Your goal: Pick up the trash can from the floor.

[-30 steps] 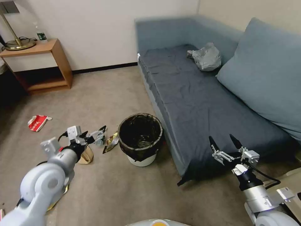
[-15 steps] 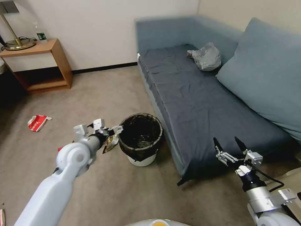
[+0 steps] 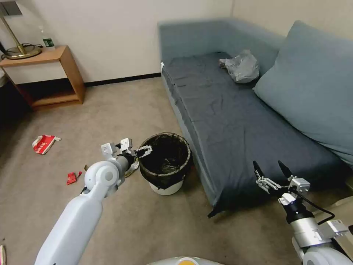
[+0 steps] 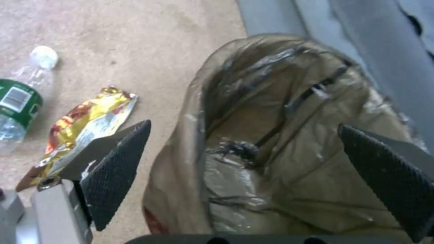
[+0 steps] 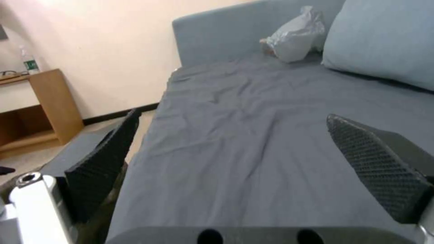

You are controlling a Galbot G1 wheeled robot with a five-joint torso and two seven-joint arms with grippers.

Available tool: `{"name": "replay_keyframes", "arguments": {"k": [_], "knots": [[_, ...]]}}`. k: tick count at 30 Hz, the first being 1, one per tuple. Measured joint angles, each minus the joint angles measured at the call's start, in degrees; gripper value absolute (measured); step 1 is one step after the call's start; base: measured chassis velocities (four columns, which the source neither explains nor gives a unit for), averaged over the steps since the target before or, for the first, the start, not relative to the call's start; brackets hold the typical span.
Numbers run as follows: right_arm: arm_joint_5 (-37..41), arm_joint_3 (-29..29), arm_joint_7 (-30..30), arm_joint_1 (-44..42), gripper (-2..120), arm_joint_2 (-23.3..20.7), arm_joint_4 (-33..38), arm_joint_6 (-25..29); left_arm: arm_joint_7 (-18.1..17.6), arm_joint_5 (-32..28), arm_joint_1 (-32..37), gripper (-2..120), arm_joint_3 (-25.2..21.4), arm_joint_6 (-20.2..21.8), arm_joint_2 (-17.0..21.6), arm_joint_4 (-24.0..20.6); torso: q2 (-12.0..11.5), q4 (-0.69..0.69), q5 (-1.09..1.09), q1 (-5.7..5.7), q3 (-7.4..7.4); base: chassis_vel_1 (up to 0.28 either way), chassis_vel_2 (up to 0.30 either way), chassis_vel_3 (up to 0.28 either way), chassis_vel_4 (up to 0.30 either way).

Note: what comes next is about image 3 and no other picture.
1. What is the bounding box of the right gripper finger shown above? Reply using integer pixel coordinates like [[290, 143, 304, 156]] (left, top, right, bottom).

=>
[[277, 160, 311, 195], [253, 160, 282, 194]]

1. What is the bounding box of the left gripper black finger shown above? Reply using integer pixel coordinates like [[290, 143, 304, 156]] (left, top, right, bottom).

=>
[[135, 146, 153, 159]]

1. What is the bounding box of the white round trash can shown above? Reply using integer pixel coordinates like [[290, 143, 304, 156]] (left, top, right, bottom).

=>
[[149, 178, 184, 196]]

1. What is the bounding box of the yellow white wrapper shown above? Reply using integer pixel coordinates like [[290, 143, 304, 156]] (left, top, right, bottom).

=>
[[125, 160, 140, 177]]

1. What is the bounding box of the black bin liner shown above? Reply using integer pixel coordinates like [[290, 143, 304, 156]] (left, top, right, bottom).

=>
[[137, 132, 193, 190]]

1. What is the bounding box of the dark blue sofa sheet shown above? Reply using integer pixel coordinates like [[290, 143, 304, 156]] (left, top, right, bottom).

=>
[[161, 51, 349, 219]]

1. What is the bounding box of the red crumpled wrapper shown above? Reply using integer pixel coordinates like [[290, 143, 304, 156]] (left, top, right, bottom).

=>
[[66, 171, 83, 186]]

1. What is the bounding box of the blue-grey cushion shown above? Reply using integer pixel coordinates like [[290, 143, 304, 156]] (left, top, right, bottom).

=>
[[253, 20, 353, 166]]

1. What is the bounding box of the red white paper box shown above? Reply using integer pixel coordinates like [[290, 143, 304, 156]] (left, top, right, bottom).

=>
[[32, 134, 62, 155]]

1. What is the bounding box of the grey crumpled plastic bag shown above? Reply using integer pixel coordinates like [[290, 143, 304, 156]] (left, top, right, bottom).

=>
[[219, 49, 260, 84]]

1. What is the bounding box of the white robot front shell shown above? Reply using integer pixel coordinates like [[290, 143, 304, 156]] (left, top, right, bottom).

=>
[[146, 256, 224, 265]]

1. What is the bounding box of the wooden side table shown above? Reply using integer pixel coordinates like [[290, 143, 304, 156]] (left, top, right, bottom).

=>
[[0, 45, 85, 111]]

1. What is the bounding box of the blue-grey sofa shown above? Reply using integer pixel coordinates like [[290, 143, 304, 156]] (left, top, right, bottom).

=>
[[157, 18, 353, 219]]

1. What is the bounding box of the clear bottle green label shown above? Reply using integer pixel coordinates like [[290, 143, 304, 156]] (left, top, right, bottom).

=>
[[39, 26, 56, 50]]

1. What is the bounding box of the brass table lamp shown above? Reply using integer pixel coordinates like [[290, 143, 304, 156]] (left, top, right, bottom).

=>
[[0, 0, 43, 60]]

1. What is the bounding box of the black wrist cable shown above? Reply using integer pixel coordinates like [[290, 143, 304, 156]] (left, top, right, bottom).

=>
[[296, 192, 336, 226]]

